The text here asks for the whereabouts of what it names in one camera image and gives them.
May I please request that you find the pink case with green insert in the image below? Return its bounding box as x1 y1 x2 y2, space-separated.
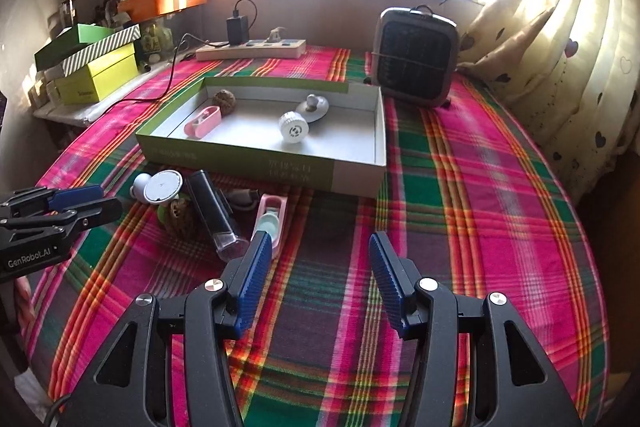
253 194 288 259

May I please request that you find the black cylindrical flashlight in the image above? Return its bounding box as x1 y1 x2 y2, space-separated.
186 170 248 262

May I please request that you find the white disc green base toy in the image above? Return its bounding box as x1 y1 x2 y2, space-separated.
129 169 190 228

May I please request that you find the white round plastic cap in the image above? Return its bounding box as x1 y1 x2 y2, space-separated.
279 112 309 144

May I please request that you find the brown walnut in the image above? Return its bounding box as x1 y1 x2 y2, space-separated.
165 197 195 239
212 89 236 117

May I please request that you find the white smiley disc toy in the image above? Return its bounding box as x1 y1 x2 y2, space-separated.
295 93 330 124

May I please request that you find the white shelf board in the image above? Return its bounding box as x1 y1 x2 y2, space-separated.
32 56 177 129

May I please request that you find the pink green plaid blanket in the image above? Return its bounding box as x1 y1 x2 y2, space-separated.
23 46 610 426

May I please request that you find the yellow green box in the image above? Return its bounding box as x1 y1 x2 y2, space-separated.
53 44 138 105

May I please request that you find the dark green box lid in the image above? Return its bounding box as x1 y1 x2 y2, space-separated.
35 24 114 72

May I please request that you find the green white shallow box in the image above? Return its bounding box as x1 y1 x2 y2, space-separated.
136 74 386 198

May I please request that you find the striped white green box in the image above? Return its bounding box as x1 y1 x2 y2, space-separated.
60 24 141 77

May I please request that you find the grey black space heater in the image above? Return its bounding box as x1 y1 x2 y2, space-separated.
370 4 459 107

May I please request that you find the orange tray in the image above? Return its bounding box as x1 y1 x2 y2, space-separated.
117 0 207 24

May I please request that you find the cream power strip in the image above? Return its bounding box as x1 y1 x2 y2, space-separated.
195 39 307 62

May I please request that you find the black power adapter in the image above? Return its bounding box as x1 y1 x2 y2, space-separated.
226 15 250 46

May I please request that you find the beige plug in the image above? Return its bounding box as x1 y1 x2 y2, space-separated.
266 26 286 43

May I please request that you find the cream heart pattern curtain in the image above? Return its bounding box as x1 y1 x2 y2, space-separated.
458 0 639 200

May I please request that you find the black charger cable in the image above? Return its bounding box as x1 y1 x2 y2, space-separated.
98 0 260 104

